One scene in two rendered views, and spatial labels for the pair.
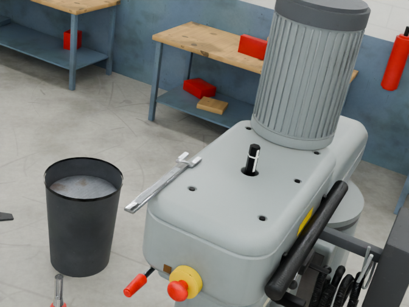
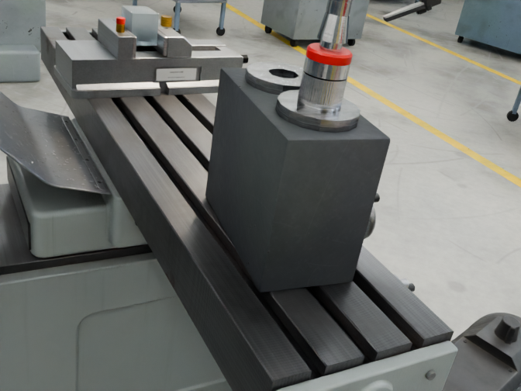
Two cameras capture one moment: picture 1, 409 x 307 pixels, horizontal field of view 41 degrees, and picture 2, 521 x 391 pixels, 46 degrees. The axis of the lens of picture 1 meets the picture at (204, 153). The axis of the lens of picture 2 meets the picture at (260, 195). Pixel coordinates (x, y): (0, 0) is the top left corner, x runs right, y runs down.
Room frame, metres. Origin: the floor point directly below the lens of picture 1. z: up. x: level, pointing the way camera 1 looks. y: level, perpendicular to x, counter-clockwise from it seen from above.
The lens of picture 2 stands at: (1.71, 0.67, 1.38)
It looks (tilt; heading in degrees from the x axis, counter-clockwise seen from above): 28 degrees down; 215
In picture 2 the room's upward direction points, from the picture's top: 10 degrees clockwise
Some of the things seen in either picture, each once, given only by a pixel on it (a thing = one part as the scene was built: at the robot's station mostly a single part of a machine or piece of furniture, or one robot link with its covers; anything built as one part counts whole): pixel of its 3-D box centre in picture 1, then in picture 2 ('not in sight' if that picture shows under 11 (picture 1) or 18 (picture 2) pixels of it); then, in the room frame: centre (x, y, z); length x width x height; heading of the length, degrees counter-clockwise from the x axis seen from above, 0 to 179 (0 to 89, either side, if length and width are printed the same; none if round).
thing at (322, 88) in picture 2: not in sight; (323, 81); (1.17, 0.35, 1.19); 0.05 x 0.05 x 0.05
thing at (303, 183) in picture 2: not in sight; (285, 166); (1.14, 0.30, 1.07); 0.22 x 0.12 x 0.20; 60
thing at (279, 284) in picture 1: (310, 230); not in sight; (0.95, -0.25, 1.79); 0.45 x 0.04 x 0.04; 156
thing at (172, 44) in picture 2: not in sight; (166, 37); (0.86, -0.20, 1.06); 0.12 x 0.06 x 0.04; 69
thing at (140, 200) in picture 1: (164, 181); not in sight; (0.87, 0.07, 1.89); 0.24 x 0.04 x 0.01; 159
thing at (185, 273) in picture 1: (185, 282); not in sight; (0.76, -0.01, 1.76); 0.06 x 0.02 x 0.06; 66
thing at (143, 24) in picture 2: not in sight; (139, 25); (0.92, -0.22, 1.08); 0.06 x 0.05 x 0.06; 69
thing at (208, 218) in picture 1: (245, 200); not in sight; (0.99, -0.10, 1.81); 0.47 x 0.26 x 0.16; 156
